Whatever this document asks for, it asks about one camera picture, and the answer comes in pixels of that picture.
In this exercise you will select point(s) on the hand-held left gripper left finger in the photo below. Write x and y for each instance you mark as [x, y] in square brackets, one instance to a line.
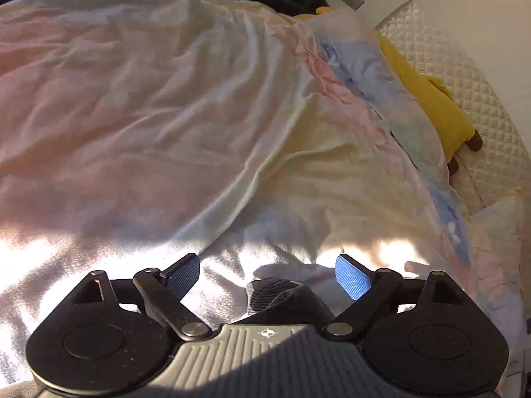
[182, 277]

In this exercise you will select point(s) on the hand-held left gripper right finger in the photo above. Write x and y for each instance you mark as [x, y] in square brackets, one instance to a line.
[352, 277]

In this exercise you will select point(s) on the dark grey garment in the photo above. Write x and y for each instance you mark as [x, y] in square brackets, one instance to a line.
[286, 298]

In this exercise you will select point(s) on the pastel bed blanket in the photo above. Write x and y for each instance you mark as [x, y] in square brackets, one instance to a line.
[166, 112]

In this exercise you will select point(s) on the yellow plush toy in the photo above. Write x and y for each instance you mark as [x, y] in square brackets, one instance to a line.
[435, 103]

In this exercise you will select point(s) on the white quilted headboard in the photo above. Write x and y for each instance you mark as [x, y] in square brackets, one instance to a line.
[468, 70]

